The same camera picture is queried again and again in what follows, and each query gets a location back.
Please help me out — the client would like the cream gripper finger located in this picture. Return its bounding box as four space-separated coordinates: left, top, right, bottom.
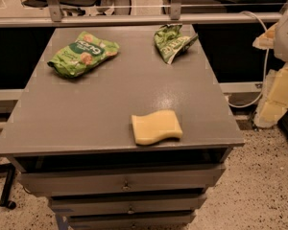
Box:
253 63 288 128
252 25 276 50

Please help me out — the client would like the green rice chip bag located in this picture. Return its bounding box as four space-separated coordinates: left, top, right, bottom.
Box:
47 32 119 79

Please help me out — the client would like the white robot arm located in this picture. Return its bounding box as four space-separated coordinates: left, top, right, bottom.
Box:
252 9 288 128

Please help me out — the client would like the crumpled green snack bag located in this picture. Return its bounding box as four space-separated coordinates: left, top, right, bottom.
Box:
154 24 198 64

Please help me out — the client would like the yellow sponge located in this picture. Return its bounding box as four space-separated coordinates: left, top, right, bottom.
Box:
132 110 182 146

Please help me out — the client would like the grey drawer cabinet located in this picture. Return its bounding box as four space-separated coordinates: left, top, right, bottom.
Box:
0 26 244 230

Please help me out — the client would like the black chair base leg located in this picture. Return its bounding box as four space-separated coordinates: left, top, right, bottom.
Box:
0 163 16 210

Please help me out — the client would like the white cable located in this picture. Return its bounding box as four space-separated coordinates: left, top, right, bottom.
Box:
228 11 271 109

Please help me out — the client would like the metal frame rail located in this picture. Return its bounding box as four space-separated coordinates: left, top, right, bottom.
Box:
0 0 281 28

